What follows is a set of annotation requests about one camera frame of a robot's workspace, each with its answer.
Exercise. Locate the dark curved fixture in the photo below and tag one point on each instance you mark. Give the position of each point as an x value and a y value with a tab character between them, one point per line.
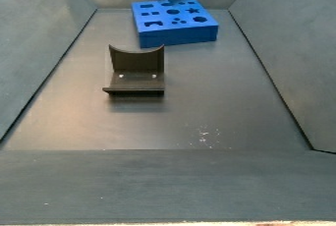
137	71

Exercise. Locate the blue shape-sorter block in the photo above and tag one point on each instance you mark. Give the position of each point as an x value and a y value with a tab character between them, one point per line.
170	23

